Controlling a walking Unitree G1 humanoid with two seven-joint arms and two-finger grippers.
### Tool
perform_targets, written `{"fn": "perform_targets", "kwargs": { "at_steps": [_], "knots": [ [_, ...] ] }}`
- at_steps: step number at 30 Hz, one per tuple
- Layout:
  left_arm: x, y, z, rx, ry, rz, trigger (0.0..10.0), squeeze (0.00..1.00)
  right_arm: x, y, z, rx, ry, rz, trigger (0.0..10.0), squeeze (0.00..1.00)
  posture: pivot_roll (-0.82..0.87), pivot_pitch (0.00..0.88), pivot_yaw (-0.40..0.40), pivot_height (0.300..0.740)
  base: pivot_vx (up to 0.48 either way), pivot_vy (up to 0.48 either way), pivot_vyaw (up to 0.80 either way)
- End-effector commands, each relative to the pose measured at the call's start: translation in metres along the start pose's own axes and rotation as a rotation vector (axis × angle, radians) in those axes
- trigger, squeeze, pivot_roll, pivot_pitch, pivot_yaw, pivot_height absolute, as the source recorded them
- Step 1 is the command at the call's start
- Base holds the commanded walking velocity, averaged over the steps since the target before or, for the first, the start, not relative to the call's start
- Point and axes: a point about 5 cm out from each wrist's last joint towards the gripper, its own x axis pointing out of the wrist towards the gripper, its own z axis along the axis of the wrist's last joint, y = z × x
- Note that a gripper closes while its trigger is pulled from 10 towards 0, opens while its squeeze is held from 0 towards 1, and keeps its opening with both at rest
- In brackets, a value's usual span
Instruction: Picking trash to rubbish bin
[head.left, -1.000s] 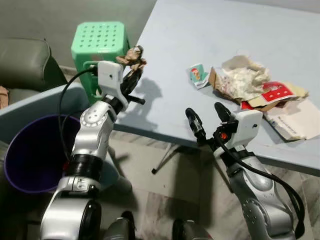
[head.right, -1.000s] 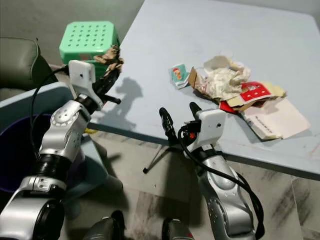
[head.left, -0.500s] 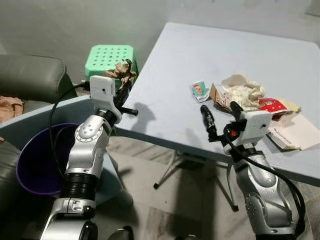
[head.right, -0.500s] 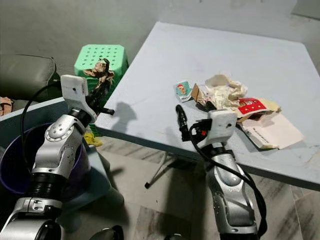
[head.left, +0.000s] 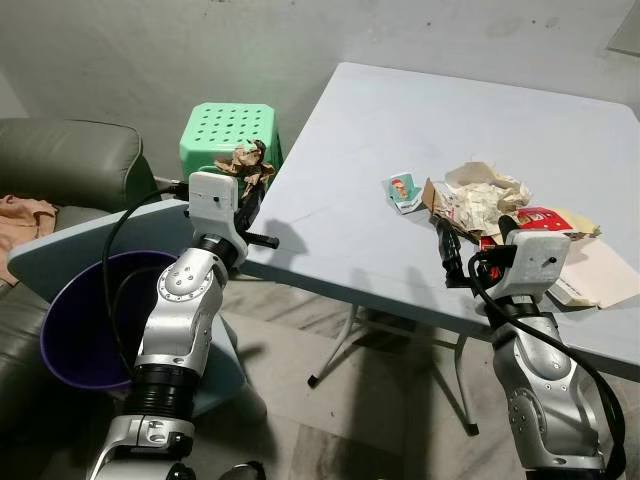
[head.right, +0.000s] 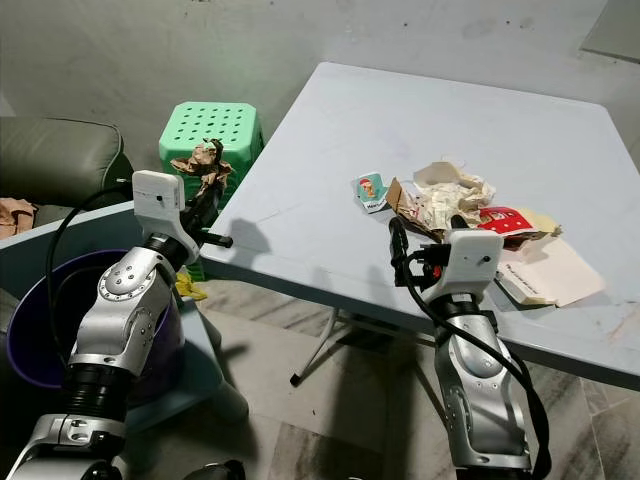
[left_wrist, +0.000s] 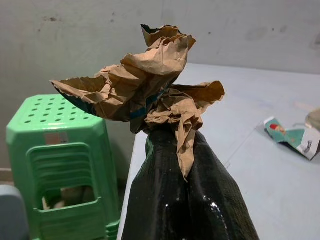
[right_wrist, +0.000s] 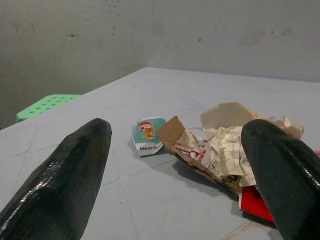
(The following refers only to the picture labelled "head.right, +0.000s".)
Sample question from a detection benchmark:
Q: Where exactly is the brown paper trash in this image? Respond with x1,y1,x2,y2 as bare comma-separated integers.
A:
171,137,238,215

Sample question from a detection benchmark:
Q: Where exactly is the purple rubbish bin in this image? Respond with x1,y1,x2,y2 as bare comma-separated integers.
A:
6,248,189,406

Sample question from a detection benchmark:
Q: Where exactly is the crumpled white paper wrapper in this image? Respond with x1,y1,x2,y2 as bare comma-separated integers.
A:
412,158,498,233

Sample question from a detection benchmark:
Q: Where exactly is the green perforated plastic stool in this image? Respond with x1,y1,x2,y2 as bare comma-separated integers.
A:
157,101,266,179

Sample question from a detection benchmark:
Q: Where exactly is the torn brown paper bag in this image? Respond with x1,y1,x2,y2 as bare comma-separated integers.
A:
386,176,563,246

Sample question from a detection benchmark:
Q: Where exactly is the red food carton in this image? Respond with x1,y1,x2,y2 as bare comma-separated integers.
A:
477,204,539,237

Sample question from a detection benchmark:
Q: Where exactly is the small teal cartoon card box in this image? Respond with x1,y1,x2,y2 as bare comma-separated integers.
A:
352,171,393,215

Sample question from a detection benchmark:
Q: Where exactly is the yellow crumpled wrapper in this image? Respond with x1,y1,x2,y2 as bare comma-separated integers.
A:
173,268,211,303

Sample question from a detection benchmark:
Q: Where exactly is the flat white paper bag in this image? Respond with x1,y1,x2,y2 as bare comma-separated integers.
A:
498,236,610,310

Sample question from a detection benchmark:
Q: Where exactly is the large light blue folding table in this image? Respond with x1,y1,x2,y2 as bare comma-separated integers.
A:
198,61,640,393

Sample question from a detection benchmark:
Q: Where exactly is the peach cloth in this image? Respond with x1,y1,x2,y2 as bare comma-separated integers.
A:
0,197,41,241

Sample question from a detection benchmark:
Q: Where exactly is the grey-green leather sofa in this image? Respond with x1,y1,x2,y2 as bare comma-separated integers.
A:
0,117,134,241

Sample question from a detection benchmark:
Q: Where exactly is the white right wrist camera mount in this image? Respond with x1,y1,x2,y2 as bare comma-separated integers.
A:
442,229,512,303

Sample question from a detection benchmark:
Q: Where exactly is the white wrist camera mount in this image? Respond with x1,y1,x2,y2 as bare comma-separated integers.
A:
131,169,197,259
442,229,512,303

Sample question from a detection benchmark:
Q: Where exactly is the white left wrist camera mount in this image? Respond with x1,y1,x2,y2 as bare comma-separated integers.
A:
131,169,197,259

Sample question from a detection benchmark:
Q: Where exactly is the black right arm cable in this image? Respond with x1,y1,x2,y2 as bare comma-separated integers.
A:
398,248,553,479

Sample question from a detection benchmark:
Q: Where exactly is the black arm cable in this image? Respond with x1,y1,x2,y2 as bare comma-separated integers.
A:
44,178,137,336
398,248,553,479

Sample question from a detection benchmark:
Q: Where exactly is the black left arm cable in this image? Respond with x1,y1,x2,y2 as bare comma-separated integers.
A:
44,178,137,336

